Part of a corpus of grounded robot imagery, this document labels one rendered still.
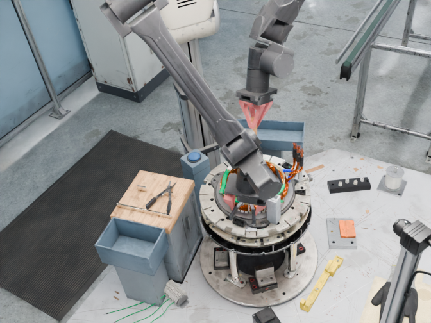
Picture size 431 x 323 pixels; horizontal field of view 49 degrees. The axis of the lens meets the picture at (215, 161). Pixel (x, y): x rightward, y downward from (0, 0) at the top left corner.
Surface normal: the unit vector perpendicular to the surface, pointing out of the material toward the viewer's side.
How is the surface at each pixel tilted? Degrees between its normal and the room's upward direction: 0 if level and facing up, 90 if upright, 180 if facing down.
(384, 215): 0
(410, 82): 0
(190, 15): 90
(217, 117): 74
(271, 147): 90
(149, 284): 90
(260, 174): 25
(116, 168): 0
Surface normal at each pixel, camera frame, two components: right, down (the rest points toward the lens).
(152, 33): 0.22, 0.40
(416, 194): -0.10, -0.73
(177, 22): 0.38, 0.60
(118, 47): -0.52, 0.62
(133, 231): -0.33, 0.66
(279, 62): 0.48, 0.37
